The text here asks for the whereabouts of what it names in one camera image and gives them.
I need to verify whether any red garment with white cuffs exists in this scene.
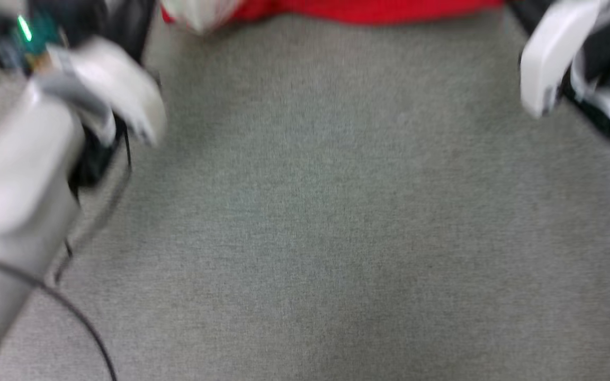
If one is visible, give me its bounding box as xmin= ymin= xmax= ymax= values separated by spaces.
xmin=159 ymin=0 xmax=507 ymax=33

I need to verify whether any thin black cable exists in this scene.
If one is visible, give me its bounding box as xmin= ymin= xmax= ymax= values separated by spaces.
xmin=0 ymin=253 xmax=119 ymax=381
xmin=52 ymin=127 xmax=134 ymax=285

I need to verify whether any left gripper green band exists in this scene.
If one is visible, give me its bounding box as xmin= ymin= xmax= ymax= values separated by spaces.
xmin=0 ymin=0 xmax=157 ymax=72

